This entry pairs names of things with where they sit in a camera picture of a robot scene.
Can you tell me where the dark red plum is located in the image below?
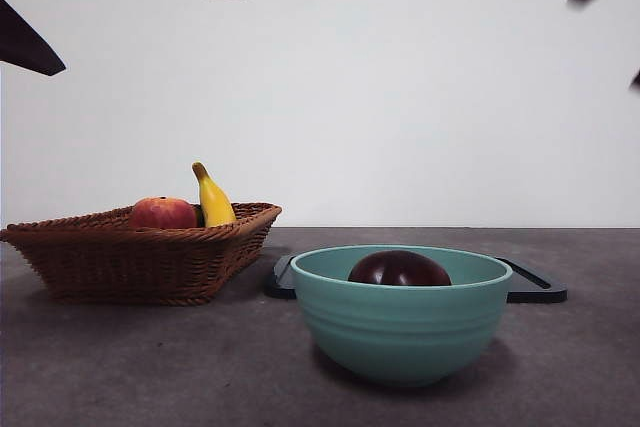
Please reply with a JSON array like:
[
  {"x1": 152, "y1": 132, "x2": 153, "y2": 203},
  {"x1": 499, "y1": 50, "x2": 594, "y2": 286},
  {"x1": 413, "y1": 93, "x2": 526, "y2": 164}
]
[{"x1": 347, "y1": 249, "x2": 453, "y2": 287}]

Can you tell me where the teal ceramic bowl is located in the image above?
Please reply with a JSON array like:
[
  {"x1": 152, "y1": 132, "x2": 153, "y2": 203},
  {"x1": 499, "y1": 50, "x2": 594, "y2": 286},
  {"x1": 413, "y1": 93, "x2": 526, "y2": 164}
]
[{"x1": 290, "y1": 244, "x2": 513, "y2": 388}]

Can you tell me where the red yellow apple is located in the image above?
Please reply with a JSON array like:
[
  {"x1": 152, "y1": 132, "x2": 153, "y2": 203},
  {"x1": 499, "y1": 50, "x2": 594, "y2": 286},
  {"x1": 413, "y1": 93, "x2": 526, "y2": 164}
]
[{"x1": 129, "y1": 196, "x2": 199, "y2": 230}]

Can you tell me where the dark green rectangular tray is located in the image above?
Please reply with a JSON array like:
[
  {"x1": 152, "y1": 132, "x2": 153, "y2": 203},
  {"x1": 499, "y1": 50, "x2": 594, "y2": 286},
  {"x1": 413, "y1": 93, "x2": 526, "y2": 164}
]
[{"x1": 263, "y1": 254, "x2": 569, "y2": 304}]

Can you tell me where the yellow banana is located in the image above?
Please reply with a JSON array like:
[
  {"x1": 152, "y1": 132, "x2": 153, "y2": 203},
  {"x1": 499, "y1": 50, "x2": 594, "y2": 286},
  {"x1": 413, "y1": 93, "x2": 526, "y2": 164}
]
[{"x1": 191, "y1": 161, "x2": 238, "y2": 228}]

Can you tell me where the brown wicker basket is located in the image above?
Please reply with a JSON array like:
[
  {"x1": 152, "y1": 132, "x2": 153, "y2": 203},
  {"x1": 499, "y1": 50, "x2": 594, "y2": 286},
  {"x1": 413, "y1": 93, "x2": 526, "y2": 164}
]
[{"x1": 0, "y1": 202, "x2": 284, "y2": 307}]

